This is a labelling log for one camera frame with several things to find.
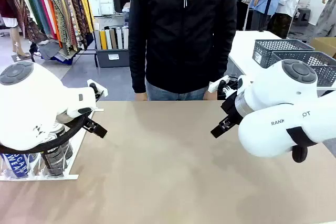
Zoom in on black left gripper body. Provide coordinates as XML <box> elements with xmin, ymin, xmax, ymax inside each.
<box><xmin>83</xmin><ymin>118</ymin><xmax>94</xmax><ymax>133</ymax></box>

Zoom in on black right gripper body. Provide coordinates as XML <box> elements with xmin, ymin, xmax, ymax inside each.
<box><xmin>220</xmin><ymin>93</ymin><xmax>244</xmax><ymax>127</ymax></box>

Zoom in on grey plastic lattice basket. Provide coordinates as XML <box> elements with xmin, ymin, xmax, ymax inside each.
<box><xmin>252</xmin><ymin>39</ymin><xmax>316</xmax><ymax>69</ymax></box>
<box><xmin>272</xmin><ymin>50</ymin><xmax>336</xmax><ymax>87</ymax></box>

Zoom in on person's left forearm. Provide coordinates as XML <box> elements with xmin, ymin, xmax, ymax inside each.
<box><xmin>209</xmin><ymin>48</ymin><xmax>238</xmax><ymax>91</ymax></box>

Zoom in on person's right forearm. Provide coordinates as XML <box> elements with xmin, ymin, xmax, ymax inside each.
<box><xmin>129</xmin><ymin>48</ymin><xmax>148</xmax><ymax>94</ymax></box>

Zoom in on person's left hand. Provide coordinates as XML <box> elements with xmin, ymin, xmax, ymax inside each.
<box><xmin>204</xmin><ymin>90</ymin><xmax>218</xmax><ymax>101</ymax></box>

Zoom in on white side table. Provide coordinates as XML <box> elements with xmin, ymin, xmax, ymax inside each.
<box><xmin>227</xmin><ymin>30</ymin><xmax>336</xmax><ymax>98</ymax></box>

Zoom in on grey storage bin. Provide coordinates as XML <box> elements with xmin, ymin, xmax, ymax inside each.
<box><xmin>94</xmin><ymin>48</ymin><xmax>130</xmax><ymax>68</ymax></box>

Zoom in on folded cloth pile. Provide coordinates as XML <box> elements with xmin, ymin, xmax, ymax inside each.
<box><xmin>37</xmin><ymin>39</ymin><xmax>80</xmax><ymax>66</ymax></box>

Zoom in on yellow paper roll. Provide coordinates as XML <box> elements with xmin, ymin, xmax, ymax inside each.
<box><xmin>99</xmin><ymin>30</ymin><xmax>108</xmax><ymax>50</ymax></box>

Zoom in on person in black jacket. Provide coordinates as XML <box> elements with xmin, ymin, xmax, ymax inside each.
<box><xmin>128</xmin><ymin>0</ymin><xmax>238</xmax><ymax>101</ymax></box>

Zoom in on white paper roll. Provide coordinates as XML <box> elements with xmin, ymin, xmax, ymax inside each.
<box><xmin>104</xmin><ymin>29</ymin><xmax>113</xmax><ymax>50</ymax></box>
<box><xmin>122</xmin><ymin>27</ymin><xmax>130</xmax><ymax>50</ymax></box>
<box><xmin>115</xmin><ymin>27</ymin><xmax>124</xmax><ymax>50</ymax></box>

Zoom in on brown paper roll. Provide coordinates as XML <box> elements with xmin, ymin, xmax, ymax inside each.
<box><xmin>109</xmin><ymin>28</ymin><xmax>118</xmax><ymax>50</ymax></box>

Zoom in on dark patterned skirt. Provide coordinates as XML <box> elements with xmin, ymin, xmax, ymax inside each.
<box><xmin>267</xmin><ymin>12</ymin><xmax>292</xmax><ymax>39</ymax></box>

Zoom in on black background table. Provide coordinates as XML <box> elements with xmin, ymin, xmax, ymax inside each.
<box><xmin>236</xmin><ymin>0</ymin><xmax>254</xmax><ymax>31</ymax></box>

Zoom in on bare mannequin legs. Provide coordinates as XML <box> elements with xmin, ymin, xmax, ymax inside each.
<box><xmin>10</xmin><ymin>25</ymin><xmax>31</xmax><ymax>58</ymax></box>

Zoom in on orange hanging cloth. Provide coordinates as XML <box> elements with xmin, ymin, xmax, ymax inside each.
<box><xmin>48</xmin><ymin>0</ymin><xmax>64</xmax><ymax>49</ymax></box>

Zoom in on brown cardboard box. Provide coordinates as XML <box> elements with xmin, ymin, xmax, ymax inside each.
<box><xmin>309</xmin><ymin>36</ymin><xmax>336</xmax><ymax>60</ymax></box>

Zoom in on brown patterned hanging cloth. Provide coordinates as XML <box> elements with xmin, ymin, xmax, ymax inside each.
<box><xmin>62</xmin><ymin>0</ymin><xmax>89</xmax><ymax>49</ymax></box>

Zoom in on brown patterned shawl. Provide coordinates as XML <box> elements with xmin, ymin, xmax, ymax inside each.
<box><xmin>12</xmin><ymin>0</ymin><xmax>49</xmax><ymax>44</ymax></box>

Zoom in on dark grey step stool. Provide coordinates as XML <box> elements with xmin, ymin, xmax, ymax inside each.
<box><xmin>293</xmin><ymin>7</ymin><xmax>312</xmax><ymax>27</ymax></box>

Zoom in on yellow hanging cloth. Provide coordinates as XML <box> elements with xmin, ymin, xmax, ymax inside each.
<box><xmin>73</xmin><ymin>0</ymin><xmax>95</xmax><ymax>34</ymax></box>

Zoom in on pink hanging cloth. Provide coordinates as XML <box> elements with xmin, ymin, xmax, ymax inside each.
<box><xmin>32</xmin><ymin>0</ymin><xmax>57</xmax><ymax>40</ymax></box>

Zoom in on grey dress mannequin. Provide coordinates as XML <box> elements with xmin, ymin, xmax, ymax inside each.
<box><xmin>313</xmin><ymin>0</ymin><xmax>336</xmax><ymax>39</ymax></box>

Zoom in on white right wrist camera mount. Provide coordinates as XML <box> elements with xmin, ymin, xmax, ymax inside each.
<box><xmin>208</xmin><ymin>74</ymin><xmax>248</xmax><ymax>99</ymax></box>

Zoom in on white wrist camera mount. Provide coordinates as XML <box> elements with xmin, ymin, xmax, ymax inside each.
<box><xmin>86</xmin><ymin>79</ymin><xmax>109</xmax><ymax>103</ymax></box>
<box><xmin>208</xmin><ymin>74</ymin><xmax>248</xmax><ymax>99</ymax></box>

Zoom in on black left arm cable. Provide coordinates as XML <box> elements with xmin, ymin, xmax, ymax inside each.
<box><xmin>0</xmin><ymin>108</ymin><xmax>93</xmax><ymax>155</ymax></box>

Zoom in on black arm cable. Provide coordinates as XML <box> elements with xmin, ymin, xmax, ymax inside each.
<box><xmin>286</xmin><ymin>126</ymin><xmax>319</xmax><ymax>163</ymax></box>
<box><xmin>0</xmin><ymin>108</ymin><xmax>93</xmax><ymax>155</ymax></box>

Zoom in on white wire can dispenser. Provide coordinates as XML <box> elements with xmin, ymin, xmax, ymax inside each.
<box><xmin>0</xmin><ymin>108</ymin><xmax>105</xmax><ymax>182</ymax></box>

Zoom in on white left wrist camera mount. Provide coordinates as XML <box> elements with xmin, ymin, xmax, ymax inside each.
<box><xmin>86</xmin><ymin>79</ymin><xmax>109</xmax><ymax>103</ymax></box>

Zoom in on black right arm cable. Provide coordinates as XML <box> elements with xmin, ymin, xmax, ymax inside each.
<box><xmin>286</xmin><ymin>126</ymin><xmax>319</xmax><ymax>163</ymax></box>

